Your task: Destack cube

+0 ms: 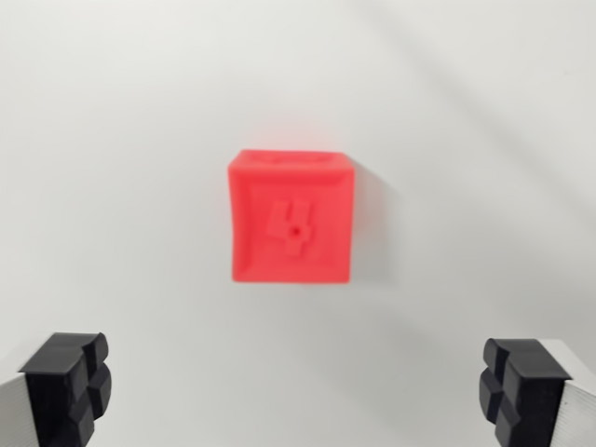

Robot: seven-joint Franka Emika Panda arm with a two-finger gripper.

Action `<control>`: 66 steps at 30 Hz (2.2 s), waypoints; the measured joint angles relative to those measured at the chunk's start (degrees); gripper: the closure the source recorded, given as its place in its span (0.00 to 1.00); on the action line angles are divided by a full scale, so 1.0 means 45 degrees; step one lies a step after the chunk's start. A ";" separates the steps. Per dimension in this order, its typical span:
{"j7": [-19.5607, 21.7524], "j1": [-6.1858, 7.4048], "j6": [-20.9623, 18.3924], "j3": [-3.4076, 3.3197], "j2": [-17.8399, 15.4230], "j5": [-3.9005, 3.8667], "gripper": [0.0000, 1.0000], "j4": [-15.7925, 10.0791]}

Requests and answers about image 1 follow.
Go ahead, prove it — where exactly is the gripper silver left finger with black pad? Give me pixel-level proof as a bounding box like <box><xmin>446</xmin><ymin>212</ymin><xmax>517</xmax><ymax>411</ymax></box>
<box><xmin>0</xmin><ymin>332</ymin><xmax>114</xmax><ymax>447</ymax></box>

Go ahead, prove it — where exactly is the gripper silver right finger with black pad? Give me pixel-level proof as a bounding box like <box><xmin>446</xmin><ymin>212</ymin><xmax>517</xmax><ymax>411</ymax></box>
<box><xmin>478</xmin><ymin>338</ymin><xmax>596</xmax><ymax>447</ymax></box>

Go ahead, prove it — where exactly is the red embossed cube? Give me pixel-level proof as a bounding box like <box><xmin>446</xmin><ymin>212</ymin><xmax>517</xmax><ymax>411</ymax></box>
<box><xmin>226</xmin><ymin>148</ymin><xmax>359</xmax><ymax>284</ymax></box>

